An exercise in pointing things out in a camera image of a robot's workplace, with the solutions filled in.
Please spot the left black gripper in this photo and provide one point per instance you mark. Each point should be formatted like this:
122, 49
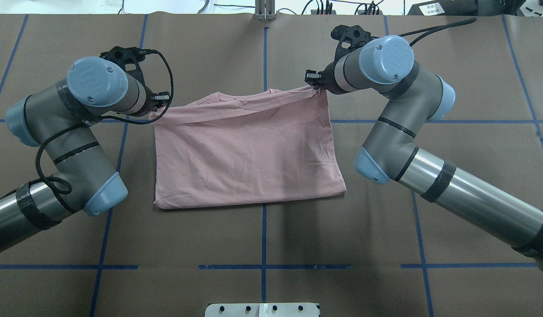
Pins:
153, 99

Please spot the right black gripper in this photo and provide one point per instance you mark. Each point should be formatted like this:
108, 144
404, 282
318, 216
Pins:
327, 78

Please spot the pink Snoopy t-shirt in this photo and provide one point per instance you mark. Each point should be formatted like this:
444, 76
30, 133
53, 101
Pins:
236, 150

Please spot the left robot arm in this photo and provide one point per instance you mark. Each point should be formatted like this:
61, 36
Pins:
74, 173

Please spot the black power strip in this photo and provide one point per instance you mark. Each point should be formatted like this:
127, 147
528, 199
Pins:
356, 9

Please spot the black box with label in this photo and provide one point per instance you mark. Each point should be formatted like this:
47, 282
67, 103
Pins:
445, 8

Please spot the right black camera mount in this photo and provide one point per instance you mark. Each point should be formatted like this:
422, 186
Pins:
349, 38

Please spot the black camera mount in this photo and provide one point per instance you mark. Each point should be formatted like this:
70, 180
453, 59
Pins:
349, 38
128, 59

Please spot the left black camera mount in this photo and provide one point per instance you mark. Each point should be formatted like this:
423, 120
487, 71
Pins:
128, 59

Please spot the aluminium frame post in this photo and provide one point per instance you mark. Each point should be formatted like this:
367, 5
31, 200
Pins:
265, 10

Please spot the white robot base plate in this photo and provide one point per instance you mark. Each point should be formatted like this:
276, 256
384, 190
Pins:
277, 309

